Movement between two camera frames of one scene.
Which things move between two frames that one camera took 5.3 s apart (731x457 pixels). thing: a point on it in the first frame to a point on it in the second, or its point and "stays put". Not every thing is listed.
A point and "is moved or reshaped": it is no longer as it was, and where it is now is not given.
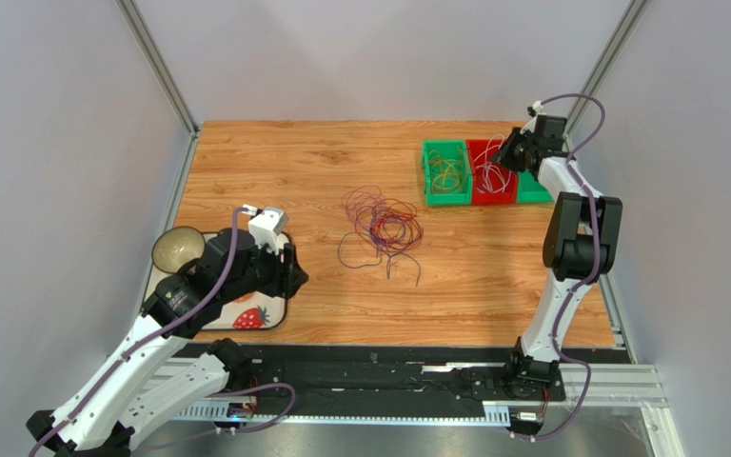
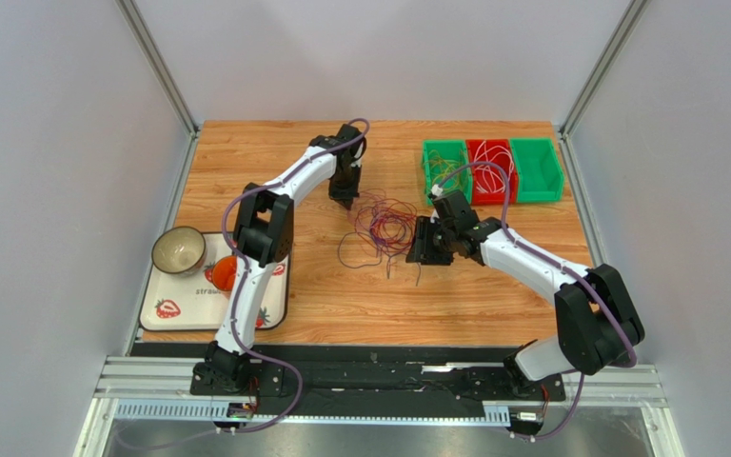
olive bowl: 175,248 stays put
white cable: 491,175 is moved or reshaped
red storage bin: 491,183 stays put
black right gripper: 521,151 to 435,240
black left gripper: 288,277 to 345,197
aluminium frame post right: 628,21 stays put
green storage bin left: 447,171 stays put
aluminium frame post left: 152,54 stays put
